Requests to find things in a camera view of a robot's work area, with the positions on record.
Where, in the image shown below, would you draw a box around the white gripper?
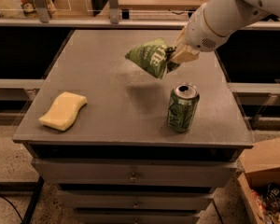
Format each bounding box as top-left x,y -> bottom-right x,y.
169,3 -> 232,63

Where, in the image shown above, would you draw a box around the green jalapeno chip bag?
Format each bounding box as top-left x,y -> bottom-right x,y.
125,38 -> 179,79

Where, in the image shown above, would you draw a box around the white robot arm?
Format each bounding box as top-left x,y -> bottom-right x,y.
170,0 -> 280,63

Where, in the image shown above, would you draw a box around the green soda can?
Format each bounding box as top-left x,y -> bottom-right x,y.
167,82 -> 200,133

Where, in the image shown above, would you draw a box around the grey drawer cabinet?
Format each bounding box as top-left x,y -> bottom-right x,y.
13,30 -> 253,224

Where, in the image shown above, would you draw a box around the yellow sponge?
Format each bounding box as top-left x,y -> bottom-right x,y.
38,91 -> 88,132

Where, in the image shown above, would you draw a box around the cardboard box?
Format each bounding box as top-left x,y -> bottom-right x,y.
238,138 -> 280,224

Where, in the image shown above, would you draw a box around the snack bags in box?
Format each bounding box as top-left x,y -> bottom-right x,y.
251,183 -> 280,224

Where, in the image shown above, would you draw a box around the metal railing frame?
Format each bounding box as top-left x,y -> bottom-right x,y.
0,0 -> 280,30

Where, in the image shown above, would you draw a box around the black floor cable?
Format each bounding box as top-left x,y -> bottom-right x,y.
0,189 -> 25,224

